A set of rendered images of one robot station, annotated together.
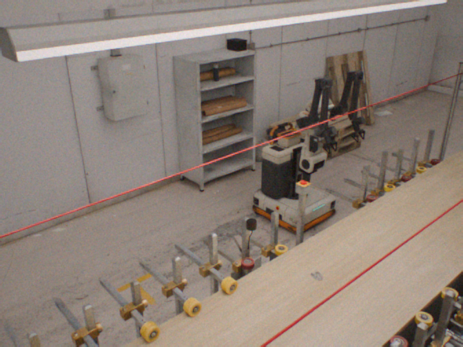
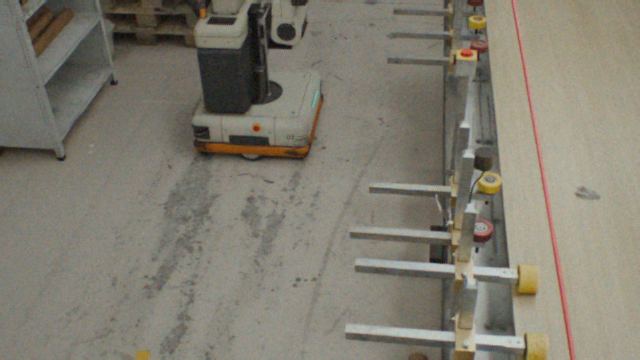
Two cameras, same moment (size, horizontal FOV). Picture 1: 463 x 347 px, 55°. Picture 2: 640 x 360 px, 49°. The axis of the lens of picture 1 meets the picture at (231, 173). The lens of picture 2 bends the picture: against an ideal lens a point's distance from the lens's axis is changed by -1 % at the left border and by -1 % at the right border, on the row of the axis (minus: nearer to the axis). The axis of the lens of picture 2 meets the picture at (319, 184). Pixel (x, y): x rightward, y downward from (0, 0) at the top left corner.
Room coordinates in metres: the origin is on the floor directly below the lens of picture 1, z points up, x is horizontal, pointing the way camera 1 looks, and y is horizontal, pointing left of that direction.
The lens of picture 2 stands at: (1.21, 1.36, 2.44)
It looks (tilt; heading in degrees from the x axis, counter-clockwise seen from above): 38 degrees down; 320
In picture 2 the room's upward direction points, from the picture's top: 2 degrees counter-clockwise
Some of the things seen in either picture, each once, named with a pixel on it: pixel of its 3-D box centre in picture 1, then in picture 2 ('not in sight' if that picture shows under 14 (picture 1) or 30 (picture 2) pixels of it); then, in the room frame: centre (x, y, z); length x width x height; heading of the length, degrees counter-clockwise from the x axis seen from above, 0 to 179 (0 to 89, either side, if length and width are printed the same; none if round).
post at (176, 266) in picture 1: (178, 292); (462, 343); (1.92, 0.30, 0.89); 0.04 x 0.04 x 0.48; 41
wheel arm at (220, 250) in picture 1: (226, 255); (416, 237); (2.33, 0.04, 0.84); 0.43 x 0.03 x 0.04; 41
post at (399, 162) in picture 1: (397, 174); not in sight; (3.40, -1.40, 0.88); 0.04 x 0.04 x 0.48; 41
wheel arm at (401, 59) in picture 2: (348, 199); (434, 61); (3.12, -0.93, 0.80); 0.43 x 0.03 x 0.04; 41
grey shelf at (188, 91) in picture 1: (217, 118); (27, 3); (5.22, 0.17, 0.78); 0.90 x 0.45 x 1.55; 131
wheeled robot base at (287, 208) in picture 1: (293, 203); (260, 109); (4.19, -0.66, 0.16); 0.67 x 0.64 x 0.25; 41
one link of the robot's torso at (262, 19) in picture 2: (313, 162); (284, 25); (4.11, -0.82, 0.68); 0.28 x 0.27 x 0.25; 131
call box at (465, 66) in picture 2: (303, 188); (465, 63); (2.59, -0.46, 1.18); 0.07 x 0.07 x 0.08; 41
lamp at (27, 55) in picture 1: (302, 16); not in sight; (2.01, -0.31, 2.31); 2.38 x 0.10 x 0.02; 131
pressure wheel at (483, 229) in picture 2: (247, 268); (478, 238); (2.18, -0.09, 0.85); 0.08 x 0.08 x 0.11
